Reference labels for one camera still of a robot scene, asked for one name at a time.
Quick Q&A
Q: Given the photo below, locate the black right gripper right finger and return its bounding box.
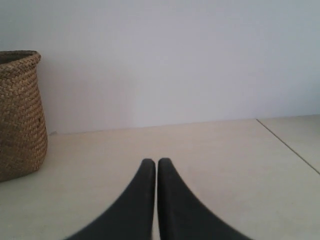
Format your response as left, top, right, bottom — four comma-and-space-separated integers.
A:
157, 158, 249, 240

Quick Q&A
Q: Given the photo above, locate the brown woven wicker basket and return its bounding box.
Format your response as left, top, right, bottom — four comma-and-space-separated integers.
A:
0, 50, 48, 182

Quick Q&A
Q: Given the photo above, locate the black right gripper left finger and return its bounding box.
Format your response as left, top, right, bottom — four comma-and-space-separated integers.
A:
68, 158, 156, 240

